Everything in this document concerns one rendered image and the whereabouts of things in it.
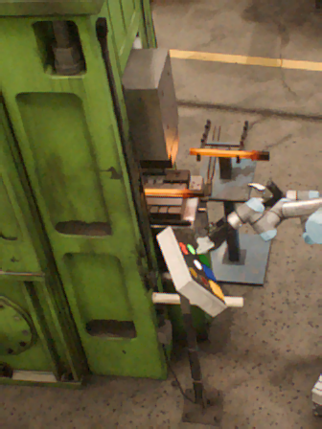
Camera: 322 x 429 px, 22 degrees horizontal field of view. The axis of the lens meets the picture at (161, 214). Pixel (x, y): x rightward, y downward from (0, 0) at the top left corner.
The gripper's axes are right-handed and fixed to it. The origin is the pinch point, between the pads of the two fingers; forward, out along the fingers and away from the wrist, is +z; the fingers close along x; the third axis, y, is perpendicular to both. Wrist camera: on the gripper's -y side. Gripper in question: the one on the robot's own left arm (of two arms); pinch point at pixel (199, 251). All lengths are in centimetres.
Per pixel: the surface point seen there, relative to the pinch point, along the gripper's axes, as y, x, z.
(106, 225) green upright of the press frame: 26.1, -23.7, 27.5
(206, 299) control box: 2.1, 27.0, 5.0
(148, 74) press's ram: 63, -43, -33
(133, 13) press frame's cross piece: 74, -68, -42
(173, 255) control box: 17.6, 9.3, 5.3
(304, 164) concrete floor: -146, -148, -41
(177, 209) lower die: -6.6, -38.5, 4.4
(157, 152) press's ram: 33.7, -32.7, -12.1
